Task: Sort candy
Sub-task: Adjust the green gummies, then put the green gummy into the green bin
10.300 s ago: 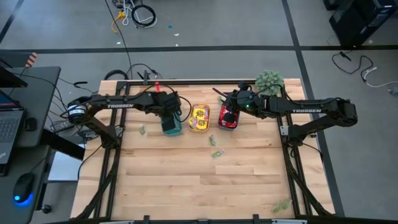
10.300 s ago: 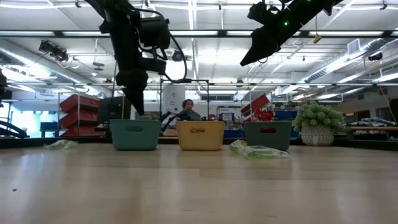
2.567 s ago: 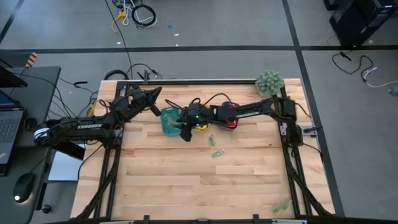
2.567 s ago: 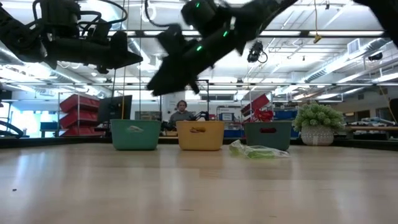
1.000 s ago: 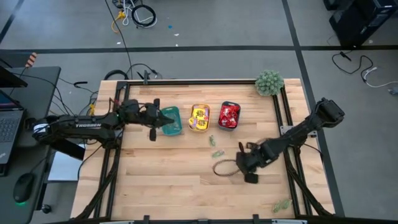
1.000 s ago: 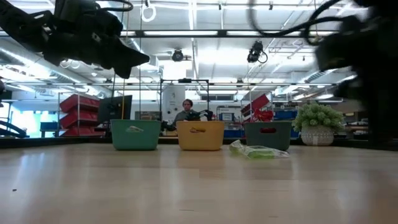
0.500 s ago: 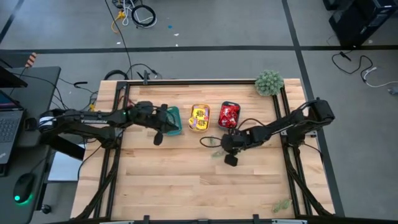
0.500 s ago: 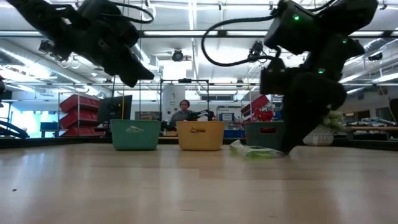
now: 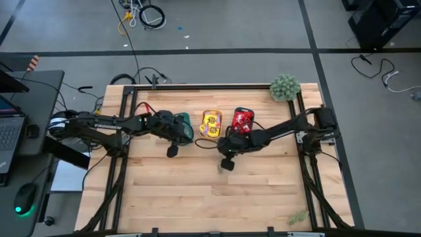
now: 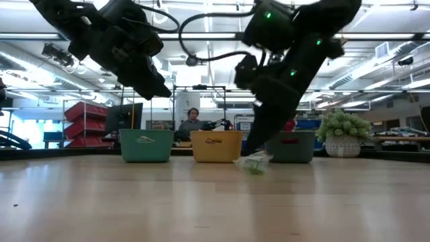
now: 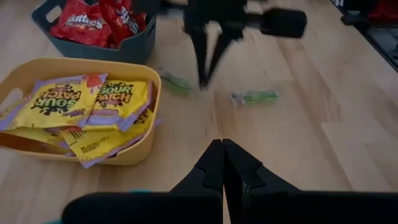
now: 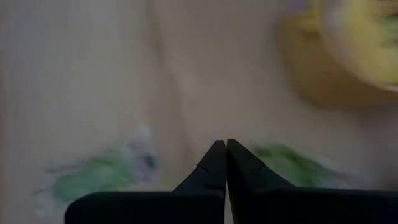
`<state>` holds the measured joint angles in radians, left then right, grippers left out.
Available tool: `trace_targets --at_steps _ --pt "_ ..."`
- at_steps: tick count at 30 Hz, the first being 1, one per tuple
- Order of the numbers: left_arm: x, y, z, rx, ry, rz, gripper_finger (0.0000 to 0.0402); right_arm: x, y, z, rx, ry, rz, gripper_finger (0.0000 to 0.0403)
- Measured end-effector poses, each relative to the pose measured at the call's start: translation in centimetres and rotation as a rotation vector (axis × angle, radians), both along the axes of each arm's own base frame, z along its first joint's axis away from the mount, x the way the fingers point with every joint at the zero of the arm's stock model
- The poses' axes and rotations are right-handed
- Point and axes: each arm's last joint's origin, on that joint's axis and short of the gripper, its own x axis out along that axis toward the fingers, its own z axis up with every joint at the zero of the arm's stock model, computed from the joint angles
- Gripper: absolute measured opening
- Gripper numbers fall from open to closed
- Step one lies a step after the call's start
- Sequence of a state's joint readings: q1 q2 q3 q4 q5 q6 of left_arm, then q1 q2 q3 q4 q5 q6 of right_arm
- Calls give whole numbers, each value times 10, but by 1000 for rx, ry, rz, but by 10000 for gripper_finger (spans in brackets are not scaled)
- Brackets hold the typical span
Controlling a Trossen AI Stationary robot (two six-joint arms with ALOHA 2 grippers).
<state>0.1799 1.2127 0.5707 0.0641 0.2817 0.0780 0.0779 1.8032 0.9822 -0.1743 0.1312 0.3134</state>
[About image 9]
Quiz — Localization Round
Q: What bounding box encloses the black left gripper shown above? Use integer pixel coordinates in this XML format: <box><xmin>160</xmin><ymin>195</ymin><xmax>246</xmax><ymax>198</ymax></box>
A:
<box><xmin>147</xmin><ymin>110</ymin><xmax>191</xmax><ymax>159</ymax></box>

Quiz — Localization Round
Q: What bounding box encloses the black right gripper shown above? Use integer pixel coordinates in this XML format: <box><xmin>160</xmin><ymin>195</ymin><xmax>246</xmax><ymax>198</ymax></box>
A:
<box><xmin>216</xmin><ymin>129</ymin><xmax>264</xmax><ymax>172</ymax></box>

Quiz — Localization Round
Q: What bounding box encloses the teal green plastic bin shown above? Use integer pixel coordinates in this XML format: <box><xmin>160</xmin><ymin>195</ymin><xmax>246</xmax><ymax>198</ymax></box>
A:
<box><xmin>173</xmin><ymin>111</ymin><xmax>195</xmax><ymax>143</ymax></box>

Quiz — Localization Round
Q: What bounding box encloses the yellow plastic bin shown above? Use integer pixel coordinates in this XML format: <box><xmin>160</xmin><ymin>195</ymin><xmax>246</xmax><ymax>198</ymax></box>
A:
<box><xmin>199</xmin><ymin>109</ymin><xmax>224</xmax><ymax>140</ymax></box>

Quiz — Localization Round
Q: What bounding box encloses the yellow candy pack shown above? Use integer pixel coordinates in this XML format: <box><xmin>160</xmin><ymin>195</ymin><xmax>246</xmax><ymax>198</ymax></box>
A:
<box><xmin>203</xmin><ymin>111</ymin><xmax>222</xmax><ymax>126</ymax></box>
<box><xmin>203</xmin><ymin>124</ymin><xmax>220</xmax><ymax>138</ymax></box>

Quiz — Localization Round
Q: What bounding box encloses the dark blue plastic bin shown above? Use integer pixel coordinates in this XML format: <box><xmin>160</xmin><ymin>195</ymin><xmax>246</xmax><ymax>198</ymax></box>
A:
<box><xmin>231</xmin><ymin>106</ymin><xmax>255</xmax><ymax>136</ymax></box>

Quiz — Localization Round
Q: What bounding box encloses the grey mounting plate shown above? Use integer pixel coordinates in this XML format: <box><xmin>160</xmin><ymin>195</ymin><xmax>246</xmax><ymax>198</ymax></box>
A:
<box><xmin>295</xmin><ymin>131</ymin><xmax>312</xmax><ymax>144</ymax></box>

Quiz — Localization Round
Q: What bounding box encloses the green artificial potted plant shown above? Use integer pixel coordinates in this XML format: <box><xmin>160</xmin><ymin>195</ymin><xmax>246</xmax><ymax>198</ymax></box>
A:
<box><xmin>268</xmin><ymin>73</ymin><xmax>301</xmax><ymax>103</ymax></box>

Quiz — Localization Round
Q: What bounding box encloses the white board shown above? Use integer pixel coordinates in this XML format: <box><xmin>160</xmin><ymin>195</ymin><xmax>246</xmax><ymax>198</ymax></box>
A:
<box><xmin>50</xmin><ymin>157</ymin><xmax>92</xmax><ymax>193</ymax></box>

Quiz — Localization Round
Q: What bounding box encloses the black desk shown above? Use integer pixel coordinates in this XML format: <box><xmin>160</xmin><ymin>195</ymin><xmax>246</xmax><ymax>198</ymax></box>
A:
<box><xmin>0</xmin><ymin>69</ymin><xmax>91</xmax><ymax>237</ymax></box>

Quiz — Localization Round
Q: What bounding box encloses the small black box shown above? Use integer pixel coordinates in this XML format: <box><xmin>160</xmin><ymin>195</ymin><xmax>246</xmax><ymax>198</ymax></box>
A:
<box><xmin>25</xmin><ymin>124</ymin><xmax>40</xmax><ymax>140</ymax></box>

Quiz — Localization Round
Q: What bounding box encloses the orange black striped marker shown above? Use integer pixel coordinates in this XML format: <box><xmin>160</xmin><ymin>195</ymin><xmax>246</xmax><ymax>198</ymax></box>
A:
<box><xmin>26</xmin><ymin>55</ymin><xmax>41</xmax><ymax>72</ymax></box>

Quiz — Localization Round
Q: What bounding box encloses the black laptop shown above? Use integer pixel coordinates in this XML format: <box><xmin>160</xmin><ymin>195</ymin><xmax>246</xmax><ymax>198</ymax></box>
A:
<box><xmin>0</xmin><ymin>95</ymin><xmax>27</xmax><ymax>187</ymax></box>

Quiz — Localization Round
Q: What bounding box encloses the black computer mouse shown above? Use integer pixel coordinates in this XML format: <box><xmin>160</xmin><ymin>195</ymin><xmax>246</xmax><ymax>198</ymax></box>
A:
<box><xmin>12</xmin><ymin>182</ymin><xmax>38</xmax><ymax>217</ymax></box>

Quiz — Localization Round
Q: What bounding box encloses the black flat display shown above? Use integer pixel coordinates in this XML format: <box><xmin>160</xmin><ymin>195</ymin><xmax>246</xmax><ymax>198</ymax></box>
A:
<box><xmin>0</xmin><ymin>69</ymin><xmax>30</xmax><ymax>94</ymax></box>

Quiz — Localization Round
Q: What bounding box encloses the black computer tower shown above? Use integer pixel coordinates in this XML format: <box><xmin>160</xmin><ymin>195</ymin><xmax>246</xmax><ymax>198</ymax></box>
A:
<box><xmin>341</xmin><ymin>0</ymin><xmax>421</xmax><ymax>51</ymax></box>

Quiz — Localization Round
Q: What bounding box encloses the red arm wire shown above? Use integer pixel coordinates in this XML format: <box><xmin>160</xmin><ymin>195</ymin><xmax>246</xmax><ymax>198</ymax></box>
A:
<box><xmin>135</xmin><ymin>101</ymin><xmax>157</xmax><ymax>115</ymax></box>

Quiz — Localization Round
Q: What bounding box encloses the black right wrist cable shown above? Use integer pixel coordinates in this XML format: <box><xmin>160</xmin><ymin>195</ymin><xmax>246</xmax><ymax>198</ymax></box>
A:
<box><xmin>194</xmin><ymin>120</ymin><xmax>264</xmax><ymax>150</ymax></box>

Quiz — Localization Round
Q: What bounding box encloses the thin black cable arc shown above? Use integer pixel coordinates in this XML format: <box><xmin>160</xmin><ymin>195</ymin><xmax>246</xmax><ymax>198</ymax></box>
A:
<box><xmin>133</xmin><ymin>66</ymin><xmax>172</xmax><ymax>85</ymax></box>

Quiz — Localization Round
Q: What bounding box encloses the thick black cable loop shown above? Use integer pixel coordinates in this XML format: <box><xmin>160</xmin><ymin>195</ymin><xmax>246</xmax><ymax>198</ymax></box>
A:
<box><xmin>109</xmin><ymin>73</ymin><xmax>137</xmax><ymax>86</ymax></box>

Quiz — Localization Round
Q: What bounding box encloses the long black floor cable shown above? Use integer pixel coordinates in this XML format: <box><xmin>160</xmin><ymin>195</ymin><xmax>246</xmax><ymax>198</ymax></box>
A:
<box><xmin>110</xmin><ymin>0</ymin><xmax>141</xmax><ymax>85</ymax></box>

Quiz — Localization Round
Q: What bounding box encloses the white floor cable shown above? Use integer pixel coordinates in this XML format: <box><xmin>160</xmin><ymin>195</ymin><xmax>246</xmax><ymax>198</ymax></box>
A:
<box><xmin>128</xmin><ymin>0</ymin><xmax>167</xmax><ymax>31</ymax></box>

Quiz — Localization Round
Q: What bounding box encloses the coiled black cable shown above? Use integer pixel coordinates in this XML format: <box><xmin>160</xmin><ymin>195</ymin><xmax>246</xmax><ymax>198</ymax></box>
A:
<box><xmin>138</xmin><ymin>4</ymin><xmax>166</xmax><ymax>30</ymax></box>

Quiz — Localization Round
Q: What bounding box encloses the yellow floor cable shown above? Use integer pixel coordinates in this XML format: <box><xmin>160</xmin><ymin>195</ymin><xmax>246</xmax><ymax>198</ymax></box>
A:
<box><xmin>116</xmin><ymin>11</ymin><xmax>134</xmax><ymax>36</ymax></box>

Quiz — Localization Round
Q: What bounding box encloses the black cable with plug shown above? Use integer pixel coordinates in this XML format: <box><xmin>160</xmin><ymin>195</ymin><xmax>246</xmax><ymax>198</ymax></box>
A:
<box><xmin>350</xmin><ymin>53</ymin><xmax>396</xmax><ymax>88</ymax></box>

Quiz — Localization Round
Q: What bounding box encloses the white cable with plug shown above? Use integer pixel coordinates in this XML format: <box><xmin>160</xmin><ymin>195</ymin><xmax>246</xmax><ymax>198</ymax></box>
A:
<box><xmin>384</xmin><ymin>70</ymin><xmax>421</xmax><ymax>94</ymax></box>

